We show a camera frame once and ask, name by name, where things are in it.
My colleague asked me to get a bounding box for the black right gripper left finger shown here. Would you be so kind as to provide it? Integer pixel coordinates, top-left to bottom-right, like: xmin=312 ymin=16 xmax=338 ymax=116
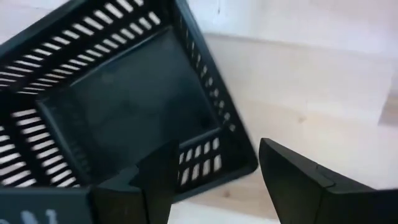
xmin=89 ymin=139 xmax=181 ymax=224

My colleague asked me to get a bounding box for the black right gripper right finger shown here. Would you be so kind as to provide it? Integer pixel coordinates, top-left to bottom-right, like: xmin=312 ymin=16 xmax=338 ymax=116
xmin=259 ymin=138 xmax=398 ymax=224

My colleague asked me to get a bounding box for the black plastic slotted basket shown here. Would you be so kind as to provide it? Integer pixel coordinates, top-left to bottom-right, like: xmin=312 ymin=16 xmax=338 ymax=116
xmin=0 ymin=0 xmax=259 ymax=203

